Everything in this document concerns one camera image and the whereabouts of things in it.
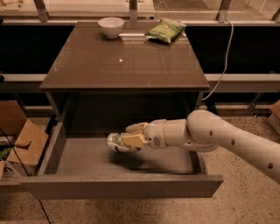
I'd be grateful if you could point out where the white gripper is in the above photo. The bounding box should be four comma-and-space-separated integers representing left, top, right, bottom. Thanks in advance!
122, 119, 167, 149

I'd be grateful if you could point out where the white green 7up can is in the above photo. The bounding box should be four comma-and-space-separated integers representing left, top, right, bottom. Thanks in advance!
107, 133, 140, 153

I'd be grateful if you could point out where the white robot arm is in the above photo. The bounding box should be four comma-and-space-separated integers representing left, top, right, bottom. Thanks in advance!
121, 109, 280, 183

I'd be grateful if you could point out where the brown cabinet with glossy top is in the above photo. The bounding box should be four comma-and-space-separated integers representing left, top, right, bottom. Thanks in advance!
40, 22, 209, 134

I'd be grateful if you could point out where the open grey top drawer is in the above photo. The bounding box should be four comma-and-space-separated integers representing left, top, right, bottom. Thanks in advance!
19, 100, 225, 200

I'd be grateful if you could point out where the green chip bag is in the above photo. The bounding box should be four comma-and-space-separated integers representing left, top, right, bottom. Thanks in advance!
144, 17, 186, 44

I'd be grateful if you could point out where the white ceramic bowl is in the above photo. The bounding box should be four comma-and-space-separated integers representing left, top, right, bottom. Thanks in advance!
98, 17, 124, 39

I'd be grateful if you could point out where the open cardboard box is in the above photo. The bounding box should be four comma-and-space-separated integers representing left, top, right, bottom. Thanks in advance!
0, 101, 49, 179

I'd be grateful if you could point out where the cardboard box at right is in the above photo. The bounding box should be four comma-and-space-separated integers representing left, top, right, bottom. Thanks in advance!
268, 100, 280, 135

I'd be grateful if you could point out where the black floor cable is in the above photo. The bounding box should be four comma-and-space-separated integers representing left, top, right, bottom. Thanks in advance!
0, 128, 53, 224

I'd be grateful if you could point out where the white hanging cable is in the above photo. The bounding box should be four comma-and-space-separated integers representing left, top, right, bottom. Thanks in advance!
200, 19, 235, 102

